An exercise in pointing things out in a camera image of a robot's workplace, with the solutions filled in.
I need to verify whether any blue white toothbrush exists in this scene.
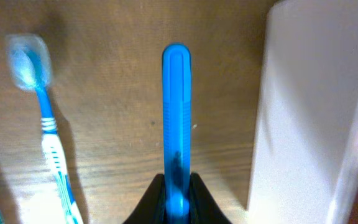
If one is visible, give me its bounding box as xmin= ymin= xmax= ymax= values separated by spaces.
xmin=6 ymin=34 xmax=84 ymax=224

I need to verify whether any blue disposable razor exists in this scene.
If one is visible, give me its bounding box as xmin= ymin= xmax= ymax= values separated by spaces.
xmin=162 ymin=43 xmax=191 ymax=223

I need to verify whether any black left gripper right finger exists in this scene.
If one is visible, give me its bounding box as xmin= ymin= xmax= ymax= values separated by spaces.
xmin=189 ymin=172 xmax=231 ymax=224

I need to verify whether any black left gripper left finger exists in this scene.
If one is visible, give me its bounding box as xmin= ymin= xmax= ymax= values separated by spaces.
xmin=123 ymin=174 xmax=166 ymax=224

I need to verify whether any white cardboard box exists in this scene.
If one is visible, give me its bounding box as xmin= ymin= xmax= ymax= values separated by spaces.
xmin=247 ymin=0 xmax=358 ymax=223

